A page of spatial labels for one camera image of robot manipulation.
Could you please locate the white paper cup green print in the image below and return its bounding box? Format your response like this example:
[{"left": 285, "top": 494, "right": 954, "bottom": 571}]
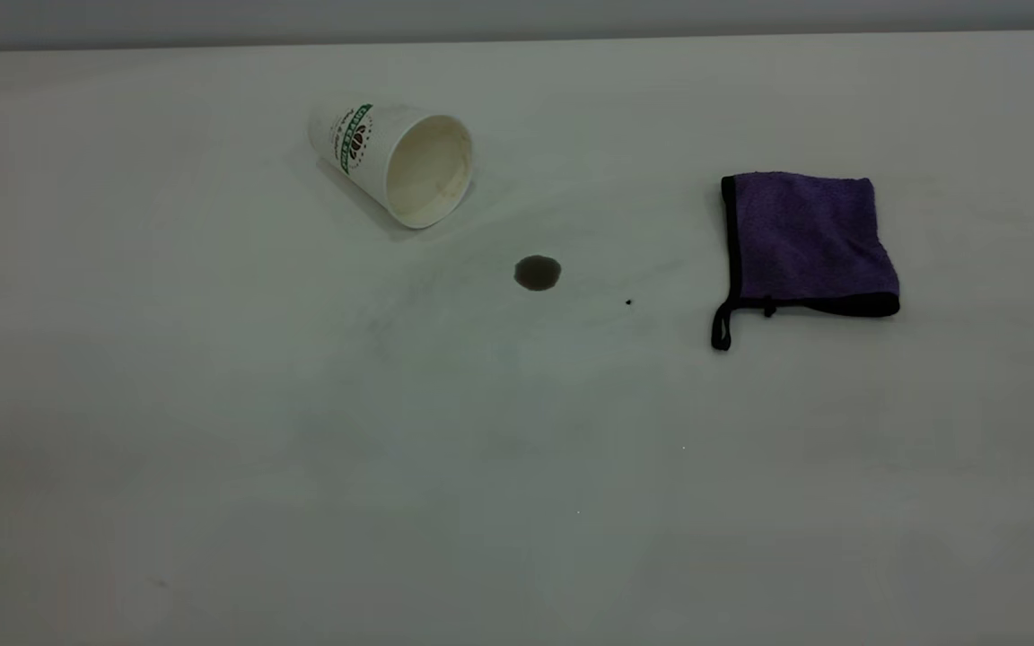
[{"left": 307, "top": 100, "right": 475, "bottom": 231}]

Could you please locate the purple cloth with black trim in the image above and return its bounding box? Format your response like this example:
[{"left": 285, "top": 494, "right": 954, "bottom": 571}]
[{"left": 710, "top": 171, "right": 901, "bottom": 352}]

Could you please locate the dark brown liquid stain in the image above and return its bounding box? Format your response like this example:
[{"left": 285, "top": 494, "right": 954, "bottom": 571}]
[{"left": 514, "top": 256, "right": 563, "bottom": 292}]

